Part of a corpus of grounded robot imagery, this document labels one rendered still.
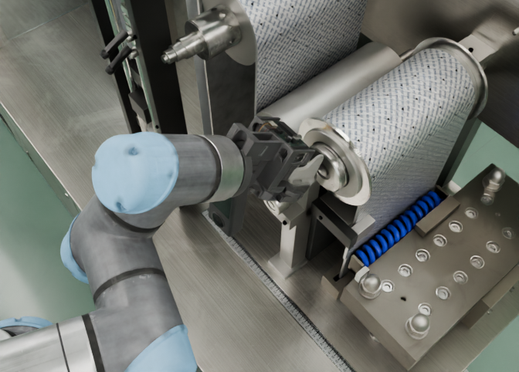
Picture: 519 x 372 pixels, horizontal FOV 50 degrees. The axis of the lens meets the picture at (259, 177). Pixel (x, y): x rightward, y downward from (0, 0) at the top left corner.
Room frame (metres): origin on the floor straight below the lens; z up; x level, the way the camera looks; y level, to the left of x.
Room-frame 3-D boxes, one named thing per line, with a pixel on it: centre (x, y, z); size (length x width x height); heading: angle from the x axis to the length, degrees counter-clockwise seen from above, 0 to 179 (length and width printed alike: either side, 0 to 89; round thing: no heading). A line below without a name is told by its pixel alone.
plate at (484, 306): (0.37, -0.42, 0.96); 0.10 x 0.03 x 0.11; 130
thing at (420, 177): (0.49, -0.24, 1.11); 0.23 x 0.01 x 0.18; 130
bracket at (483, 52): (0.65, -0.34, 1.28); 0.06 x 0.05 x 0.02; 130
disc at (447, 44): (0.63, -0.30, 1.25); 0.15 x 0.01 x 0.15; 40
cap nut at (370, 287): (0.36, -0.18, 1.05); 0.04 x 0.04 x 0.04
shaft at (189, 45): (0.60, 0.12, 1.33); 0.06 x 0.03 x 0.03; 130
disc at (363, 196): (0.46, -0.11, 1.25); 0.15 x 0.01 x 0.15; 40
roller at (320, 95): (0.63, -0.13, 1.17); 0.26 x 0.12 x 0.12; 130
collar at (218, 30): (0.64, 0.07, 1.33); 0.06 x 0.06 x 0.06; 40
